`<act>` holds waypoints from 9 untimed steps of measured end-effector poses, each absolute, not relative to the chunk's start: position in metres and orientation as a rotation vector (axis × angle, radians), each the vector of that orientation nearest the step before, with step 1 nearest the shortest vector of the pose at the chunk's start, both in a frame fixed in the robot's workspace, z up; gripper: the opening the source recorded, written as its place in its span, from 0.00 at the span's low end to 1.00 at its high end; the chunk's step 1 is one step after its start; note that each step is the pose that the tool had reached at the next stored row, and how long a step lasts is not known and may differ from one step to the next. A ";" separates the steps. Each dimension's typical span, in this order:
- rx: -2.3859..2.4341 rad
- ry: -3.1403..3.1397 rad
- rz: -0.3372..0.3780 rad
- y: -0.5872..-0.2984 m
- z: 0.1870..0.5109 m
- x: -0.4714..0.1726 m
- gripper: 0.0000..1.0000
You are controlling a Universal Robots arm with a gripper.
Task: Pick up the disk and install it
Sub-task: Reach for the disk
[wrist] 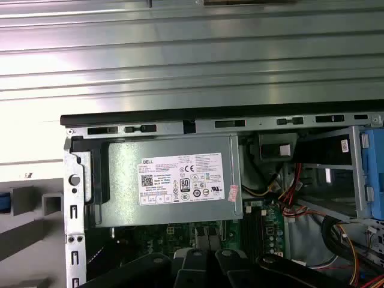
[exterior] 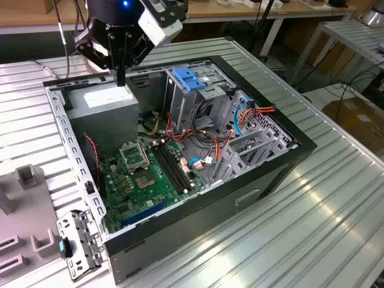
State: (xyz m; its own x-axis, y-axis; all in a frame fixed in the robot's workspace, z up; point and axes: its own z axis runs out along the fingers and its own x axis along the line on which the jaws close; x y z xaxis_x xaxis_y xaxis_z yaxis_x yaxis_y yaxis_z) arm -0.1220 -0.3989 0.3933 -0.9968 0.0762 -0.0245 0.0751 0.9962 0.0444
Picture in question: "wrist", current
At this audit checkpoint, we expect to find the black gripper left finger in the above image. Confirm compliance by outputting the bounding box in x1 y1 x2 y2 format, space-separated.
77 248 208 288

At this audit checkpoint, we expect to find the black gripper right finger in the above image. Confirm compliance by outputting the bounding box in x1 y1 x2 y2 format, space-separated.
214 248 356 288

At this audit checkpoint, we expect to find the black RAM slot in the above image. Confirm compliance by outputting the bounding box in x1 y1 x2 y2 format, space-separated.
244 203 256 256
254 209 265 256

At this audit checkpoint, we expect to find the green motherboard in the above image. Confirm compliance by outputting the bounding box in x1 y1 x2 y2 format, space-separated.
85 200 290 265

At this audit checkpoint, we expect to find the grey power supply unit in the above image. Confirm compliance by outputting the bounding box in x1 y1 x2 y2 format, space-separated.
91 134 244 229

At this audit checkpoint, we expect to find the black open PC case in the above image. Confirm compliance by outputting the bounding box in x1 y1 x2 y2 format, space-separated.
59 100 384 288

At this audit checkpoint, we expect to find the grey optical drive cage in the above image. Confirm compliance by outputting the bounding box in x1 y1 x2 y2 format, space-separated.
257 125 370 223

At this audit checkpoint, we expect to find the blue optical drive carrier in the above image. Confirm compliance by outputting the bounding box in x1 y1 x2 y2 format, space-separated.
361 127 384 221

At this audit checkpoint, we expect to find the grey parts rack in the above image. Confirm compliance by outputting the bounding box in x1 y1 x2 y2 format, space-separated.
0 172 66 288

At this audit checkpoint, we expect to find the yellow black wire bundle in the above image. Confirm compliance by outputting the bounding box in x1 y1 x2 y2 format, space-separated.
241 167 286 199

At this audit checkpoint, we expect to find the black sleeved cable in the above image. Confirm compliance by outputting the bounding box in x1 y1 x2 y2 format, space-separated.
320 214 356 269

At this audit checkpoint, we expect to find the red orange wire harness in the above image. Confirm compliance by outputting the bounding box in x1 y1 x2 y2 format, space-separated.
277 163 384 288

